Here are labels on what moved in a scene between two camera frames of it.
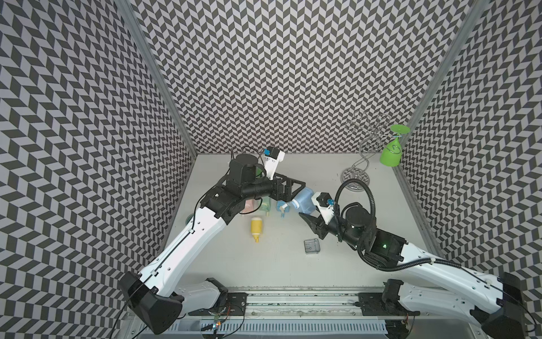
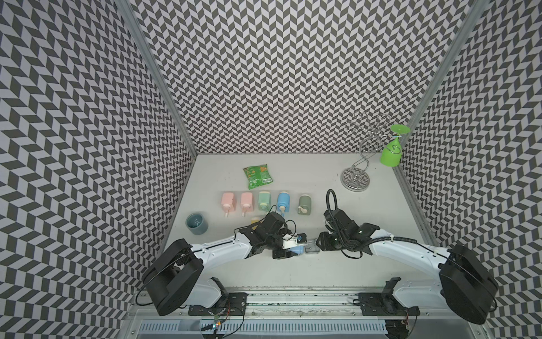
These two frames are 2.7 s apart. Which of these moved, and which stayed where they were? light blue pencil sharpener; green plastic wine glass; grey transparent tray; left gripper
Moved: light blue pencil sharpener; left gripper
Stayed: grey transparent tray; green plastic wine glass
